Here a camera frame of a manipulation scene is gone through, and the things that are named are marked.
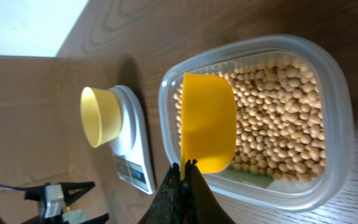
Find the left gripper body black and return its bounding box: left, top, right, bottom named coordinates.
left=21, top=183, right=88, bottom=224

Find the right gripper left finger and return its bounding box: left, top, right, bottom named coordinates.
left=138, top=163, right=183, bottom=224

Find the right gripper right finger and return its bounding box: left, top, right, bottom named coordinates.
left=183, top=159, right=234, bottom=224

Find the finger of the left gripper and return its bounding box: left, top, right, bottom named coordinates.
left=61, top=182, right=95, bottom=205
left=80, top=213, right=109, bottom=224

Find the yellow measuring scoop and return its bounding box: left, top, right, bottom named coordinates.
left=180, top=73, right=237, bottom=179

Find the white digital kitchen scale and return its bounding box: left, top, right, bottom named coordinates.
left=109, top=85, right=156, bottom=195

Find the yellow bowl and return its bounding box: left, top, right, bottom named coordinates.
left=80, top=86, right=122, bottom=147

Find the clear plastic container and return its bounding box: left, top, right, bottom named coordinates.
left=158, top=34, right=354, bottom=212

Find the soybeans pile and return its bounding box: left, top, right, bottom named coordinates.
left=173, top=57, right=326, bottom=182

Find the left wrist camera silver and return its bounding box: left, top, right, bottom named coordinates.
left=44, top=184, right=65, bottom=218

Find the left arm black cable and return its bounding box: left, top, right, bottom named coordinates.
left=0, top=180, right=27, bottom=192

